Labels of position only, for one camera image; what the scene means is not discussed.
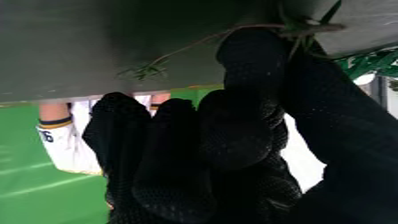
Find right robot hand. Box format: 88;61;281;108
81;27;398;224

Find green sprig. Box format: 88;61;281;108
116;0;349;82

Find person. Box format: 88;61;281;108
36;92;175;176

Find dark mat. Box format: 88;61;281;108
0;0;336;104

